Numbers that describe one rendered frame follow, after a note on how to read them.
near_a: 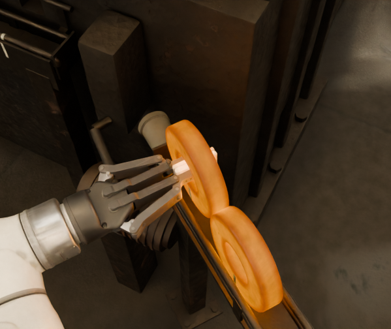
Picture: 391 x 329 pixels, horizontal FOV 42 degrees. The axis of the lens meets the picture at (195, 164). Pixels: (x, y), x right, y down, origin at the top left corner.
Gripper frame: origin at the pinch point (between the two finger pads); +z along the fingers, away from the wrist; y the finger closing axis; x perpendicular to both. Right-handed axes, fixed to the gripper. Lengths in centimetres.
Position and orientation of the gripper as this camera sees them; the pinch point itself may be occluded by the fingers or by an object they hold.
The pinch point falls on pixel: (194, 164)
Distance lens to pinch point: 78.0
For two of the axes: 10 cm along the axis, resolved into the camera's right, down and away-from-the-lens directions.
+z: 8.8, -4.2, 2.1
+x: -0.4, -5.1, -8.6
